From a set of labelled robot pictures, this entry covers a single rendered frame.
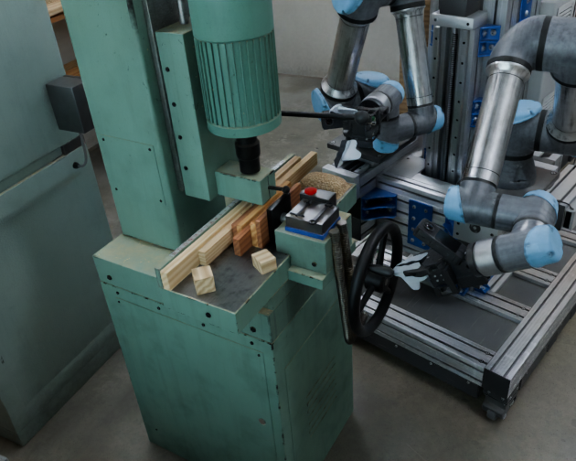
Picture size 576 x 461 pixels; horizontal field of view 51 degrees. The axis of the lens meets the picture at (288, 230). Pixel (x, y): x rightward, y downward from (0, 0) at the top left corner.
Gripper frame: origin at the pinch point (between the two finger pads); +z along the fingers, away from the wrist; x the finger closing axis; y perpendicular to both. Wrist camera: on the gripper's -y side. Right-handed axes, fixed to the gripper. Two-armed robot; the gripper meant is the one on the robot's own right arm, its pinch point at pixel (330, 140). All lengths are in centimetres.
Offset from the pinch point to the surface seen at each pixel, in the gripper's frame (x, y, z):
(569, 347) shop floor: 113, 54, -75
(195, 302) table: 20, -12, 46
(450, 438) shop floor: 111, 27, -14
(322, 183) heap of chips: 16.1, -7.2, -6.1
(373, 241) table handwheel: 15.9, 17.5, 15.9
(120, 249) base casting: 26, -53, 28
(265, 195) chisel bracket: 10.0, -11.8, 14.0
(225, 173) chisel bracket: 4.6, -21.8, 15.5
